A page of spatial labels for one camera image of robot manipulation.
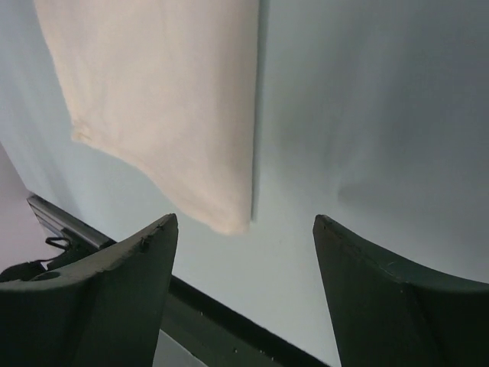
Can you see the white cloth napkin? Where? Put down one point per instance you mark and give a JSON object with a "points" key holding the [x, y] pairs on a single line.
{"points": [[169, 88]]}

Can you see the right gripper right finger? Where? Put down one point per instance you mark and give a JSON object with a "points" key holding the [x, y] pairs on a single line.
{"points": [[389, 311]]}

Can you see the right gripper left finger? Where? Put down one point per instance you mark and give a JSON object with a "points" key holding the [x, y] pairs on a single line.
{"points": [[103, 310]]}

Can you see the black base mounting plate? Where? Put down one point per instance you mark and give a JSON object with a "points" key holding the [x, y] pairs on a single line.
{"points": [[207, 330]]}

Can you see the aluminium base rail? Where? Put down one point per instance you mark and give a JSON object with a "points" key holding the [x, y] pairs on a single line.
{"points": [[61, 222]]}

